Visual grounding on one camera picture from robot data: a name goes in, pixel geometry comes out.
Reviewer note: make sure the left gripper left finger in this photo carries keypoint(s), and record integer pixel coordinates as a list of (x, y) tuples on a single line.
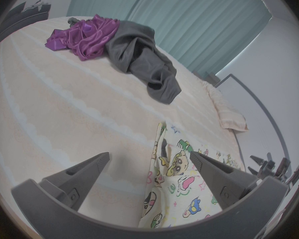
[(82, 178)]

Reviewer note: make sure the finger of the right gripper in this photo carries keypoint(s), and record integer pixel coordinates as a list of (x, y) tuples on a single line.
[(253, 171), (256, 159)]

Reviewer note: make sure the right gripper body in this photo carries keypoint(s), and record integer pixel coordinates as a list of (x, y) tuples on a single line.
[(266, 169)]

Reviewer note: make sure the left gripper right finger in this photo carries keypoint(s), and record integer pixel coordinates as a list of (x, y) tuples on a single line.
[(221, 178)]

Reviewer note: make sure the white printed pyjama top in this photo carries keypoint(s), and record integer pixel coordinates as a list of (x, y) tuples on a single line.
[(179, 198)]

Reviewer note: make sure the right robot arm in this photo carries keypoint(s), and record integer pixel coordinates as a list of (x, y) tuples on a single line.
[(294, 174)]

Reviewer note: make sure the bed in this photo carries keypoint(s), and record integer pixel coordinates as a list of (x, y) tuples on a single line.
[(64, 96)]

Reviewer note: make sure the pink striped pillow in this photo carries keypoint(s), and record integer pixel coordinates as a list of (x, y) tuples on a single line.
[(229, 111)]

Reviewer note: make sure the grey bedside table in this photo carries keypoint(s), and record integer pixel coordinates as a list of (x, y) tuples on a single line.
[(209, 77)]

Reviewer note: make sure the black garment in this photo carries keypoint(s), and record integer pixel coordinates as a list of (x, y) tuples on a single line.
[(139, 56)]

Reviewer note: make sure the purple satin garment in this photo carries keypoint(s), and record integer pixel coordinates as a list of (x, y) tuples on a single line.
[(89, 38)]

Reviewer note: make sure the blue-green curtain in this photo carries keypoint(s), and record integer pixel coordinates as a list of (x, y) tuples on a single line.
[(201, 26), (102, 1)]

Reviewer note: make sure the grey garment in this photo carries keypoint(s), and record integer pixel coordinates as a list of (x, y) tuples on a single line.
[(73, 21)]

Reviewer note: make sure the black chest of drawers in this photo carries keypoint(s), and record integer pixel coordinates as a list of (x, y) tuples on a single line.
[(20, 19)]

